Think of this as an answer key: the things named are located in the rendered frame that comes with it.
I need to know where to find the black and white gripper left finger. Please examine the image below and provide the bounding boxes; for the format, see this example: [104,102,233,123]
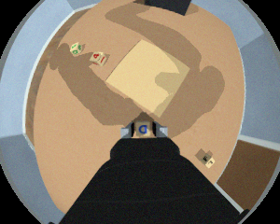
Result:
[120,122,134,138]

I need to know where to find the tan flat mat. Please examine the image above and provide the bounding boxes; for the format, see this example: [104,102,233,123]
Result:
[106,40,190,117]

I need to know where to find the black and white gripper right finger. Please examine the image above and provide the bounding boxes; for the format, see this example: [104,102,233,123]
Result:
[152,121,168,137]

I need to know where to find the white block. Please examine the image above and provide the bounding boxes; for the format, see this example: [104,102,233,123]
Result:
[90,51,106,66]
[70,42,82,55]
[135,120,150,136]
[201,153,215,168]

